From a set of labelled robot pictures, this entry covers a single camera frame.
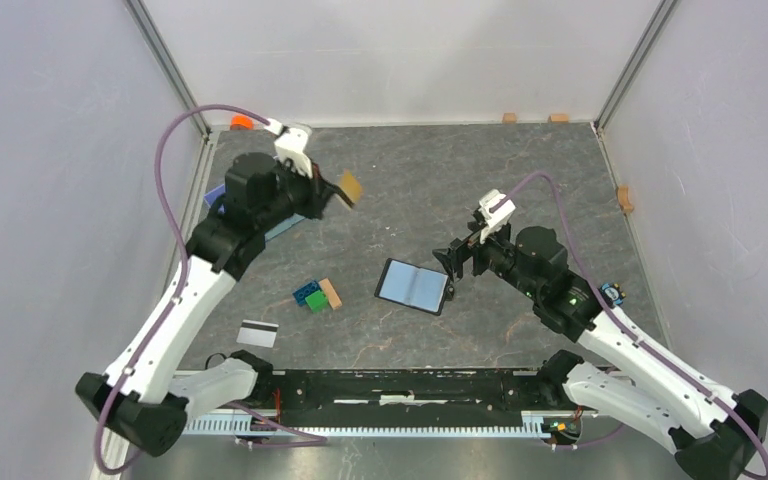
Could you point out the orange round object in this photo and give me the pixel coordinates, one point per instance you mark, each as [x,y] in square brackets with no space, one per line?
[241,122]

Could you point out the wooden arch block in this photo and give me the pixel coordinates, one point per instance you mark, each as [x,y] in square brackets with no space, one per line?
[624,199]

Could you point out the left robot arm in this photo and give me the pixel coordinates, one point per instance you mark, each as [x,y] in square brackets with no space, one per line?
[137,397]

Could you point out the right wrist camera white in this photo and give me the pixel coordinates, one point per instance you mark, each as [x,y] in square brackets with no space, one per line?
[495,210]

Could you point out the black card holder wallet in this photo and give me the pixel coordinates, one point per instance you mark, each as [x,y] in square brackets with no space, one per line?
[414,287]

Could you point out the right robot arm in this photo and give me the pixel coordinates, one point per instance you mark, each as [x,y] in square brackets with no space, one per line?
[712,431]

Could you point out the gold credit card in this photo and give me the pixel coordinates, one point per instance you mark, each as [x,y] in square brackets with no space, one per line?
[351,189]

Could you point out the blue toy brick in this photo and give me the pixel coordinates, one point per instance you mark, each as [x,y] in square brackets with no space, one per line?
[301,293]

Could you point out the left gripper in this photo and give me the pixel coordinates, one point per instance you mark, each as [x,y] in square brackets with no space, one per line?
[319,193]

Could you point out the green toy brick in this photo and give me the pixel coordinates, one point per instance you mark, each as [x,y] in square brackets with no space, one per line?
[317,301]

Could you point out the purple plastic bin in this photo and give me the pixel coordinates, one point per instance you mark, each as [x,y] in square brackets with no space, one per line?
[213,195]

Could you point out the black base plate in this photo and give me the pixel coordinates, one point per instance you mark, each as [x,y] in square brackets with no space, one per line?
[383,398]

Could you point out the light blue bin with cards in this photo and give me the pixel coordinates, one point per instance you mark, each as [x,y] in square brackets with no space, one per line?
[283,226]

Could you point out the blue owl toy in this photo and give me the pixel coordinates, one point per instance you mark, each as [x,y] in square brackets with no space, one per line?
[614,292]

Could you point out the silver credit card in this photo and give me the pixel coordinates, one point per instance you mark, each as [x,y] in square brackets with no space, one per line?
[257,333]

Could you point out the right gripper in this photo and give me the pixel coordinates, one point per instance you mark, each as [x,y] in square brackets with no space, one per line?
[459,251]

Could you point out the aluminium frame rail left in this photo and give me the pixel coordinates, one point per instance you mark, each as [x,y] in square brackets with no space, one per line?
[110,451]

